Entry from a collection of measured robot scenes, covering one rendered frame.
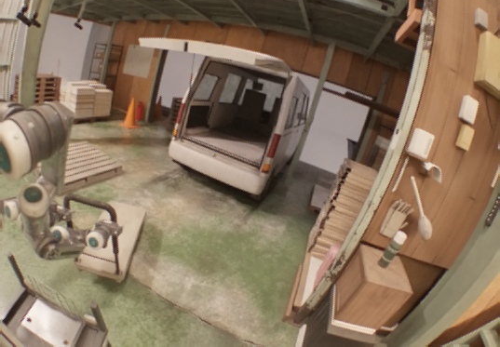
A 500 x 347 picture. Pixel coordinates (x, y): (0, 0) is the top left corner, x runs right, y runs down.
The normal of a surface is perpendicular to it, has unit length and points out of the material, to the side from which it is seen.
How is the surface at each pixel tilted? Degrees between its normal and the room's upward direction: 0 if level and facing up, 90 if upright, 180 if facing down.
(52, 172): 98
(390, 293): 90
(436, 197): 90
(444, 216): 90
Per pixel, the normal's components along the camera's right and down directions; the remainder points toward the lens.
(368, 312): -0.33, 0.20
